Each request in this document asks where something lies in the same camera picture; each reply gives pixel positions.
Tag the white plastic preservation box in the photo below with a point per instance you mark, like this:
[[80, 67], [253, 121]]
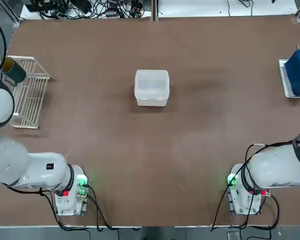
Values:
[[152, 102]]

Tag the translucent white box lid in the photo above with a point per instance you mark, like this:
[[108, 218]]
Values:
[[152, 82]]

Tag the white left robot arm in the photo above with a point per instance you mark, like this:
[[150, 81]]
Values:
[[39, 167]]

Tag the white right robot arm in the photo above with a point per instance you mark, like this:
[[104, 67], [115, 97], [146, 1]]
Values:
[[277, 165]]

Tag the small circuit board red light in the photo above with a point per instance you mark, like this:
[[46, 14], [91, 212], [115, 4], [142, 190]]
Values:
[[137, 11]]

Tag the white desk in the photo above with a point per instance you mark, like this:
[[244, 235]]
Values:
[[202, 8]]

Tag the white rectangular tray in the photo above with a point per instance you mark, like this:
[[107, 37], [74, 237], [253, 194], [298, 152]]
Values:
[[282, 72]]

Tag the teal mug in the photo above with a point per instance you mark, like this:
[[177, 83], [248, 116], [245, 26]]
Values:
[[15, 72]]

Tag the blue cloth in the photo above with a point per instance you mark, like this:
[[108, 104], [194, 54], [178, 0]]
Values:
[[296, 72]]

